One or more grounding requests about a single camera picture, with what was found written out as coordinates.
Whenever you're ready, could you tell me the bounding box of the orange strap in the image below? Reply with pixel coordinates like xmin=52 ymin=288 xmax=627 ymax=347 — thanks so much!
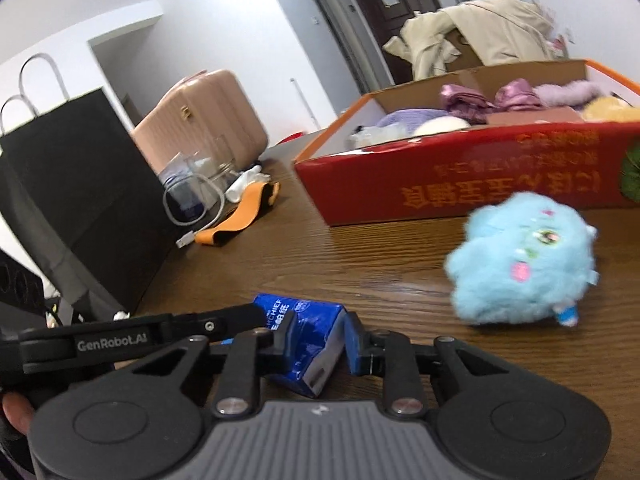
xmin=194 ymin=181 xmax=282 ymax=248

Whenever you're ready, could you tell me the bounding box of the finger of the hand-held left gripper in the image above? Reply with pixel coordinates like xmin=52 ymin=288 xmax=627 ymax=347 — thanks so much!
xmin=172 ymin=303 xmax=267 ymax=347

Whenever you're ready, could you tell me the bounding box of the blue tissue packet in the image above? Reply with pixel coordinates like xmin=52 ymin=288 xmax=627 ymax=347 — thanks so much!
xmin=251 ymin=291 xmax=349 ymax=399

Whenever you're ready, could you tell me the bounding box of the black paper bag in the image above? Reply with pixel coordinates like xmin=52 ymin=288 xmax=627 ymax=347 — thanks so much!
xmin=0 ymin=51 xmax=182 ymax=312

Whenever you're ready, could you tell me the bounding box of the grey interior door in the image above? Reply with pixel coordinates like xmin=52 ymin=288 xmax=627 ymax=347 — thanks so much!
xmin=295 ymin=0 xmax=376 ymax=97

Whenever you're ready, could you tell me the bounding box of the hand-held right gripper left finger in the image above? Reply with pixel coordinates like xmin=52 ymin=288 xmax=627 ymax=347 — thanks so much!
xmin=131 ymin=317 xmax=297 ymax=419

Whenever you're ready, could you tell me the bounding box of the pink fluffy plush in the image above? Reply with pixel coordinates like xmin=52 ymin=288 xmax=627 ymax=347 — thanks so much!
xmin=531 ymin=79 xmax=607 ymax=109

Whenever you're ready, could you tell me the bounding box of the person's left hand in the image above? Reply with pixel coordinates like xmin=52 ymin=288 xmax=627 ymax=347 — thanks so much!
xmin=0 ymin=389 xmax=37 ymax=437

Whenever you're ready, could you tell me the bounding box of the yellow plush toy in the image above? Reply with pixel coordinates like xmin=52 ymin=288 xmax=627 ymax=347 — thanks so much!
xmin=581 ymin=95 xmax=637 ymax=123

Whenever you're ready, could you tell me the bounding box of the beige coat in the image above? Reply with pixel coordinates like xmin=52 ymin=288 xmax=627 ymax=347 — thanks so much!
xmin=381 ymin=0 xmax=557 ymax=82

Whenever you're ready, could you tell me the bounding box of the black device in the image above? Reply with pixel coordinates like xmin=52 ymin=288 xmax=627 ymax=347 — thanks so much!
xmin=0 ymin=249 xmax=52 ymax=332

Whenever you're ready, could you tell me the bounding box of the red cardboard box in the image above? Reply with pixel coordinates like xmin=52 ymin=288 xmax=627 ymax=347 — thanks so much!
xmin=293 ymin=58 xmax=640 ymax=227

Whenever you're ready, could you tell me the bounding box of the dark entrance door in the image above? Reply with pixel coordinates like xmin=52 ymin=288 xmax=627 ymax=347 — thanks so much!
xmin=341 ymin=0 xmax=442 ymax=87

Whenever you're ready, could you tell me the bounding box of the crumpled white tissue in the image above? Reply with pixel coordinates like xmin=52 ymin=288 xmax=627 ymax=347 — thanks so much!
xmin=224 ymin=164 xmax=272 ymax=204

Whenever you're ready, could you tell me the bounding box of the cream soft ball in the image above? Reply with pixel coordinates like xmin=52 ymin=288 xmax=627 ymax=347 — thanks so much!
xmin=413 ymin=115 xmax=472 ymax=138

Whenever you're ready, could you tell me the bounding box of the pink suitcase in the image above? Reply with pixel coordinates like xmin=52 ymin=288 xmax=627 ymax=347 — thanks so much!
xmin=130 ymin=69 xmax=269 ymax=177

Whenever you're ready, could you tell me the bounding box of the white charging cable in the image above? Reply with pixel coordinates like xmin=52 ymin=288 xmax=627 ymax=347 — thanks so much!
xmin=161 ymin=174 xmax=227 ymax=249

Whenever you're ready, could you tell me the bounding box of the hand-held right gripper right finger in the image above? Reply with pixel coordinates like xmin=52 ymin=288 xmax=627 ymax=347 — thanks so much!
xmin=345 ymin=311 xmax=509 ymax=419

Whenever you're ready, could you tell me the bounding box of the white fluffy plush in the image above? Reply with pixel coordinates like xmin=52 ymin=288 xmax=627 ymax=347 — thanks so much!
xmin=346 ymin=124 xmax=417 ymax=150

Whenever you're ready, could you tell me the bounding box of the light blue plush toy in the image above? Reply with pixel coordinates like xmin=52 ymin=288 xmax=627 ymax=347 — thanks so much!
xmin=444 ymin=191 xmax=599 ymax=329

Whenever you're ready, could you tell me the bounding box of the clear bag with cable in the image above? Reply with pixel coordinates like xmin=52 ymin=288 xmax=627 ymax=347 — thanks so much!
xmin=159 ymin=151 xmax=242 ymax=222

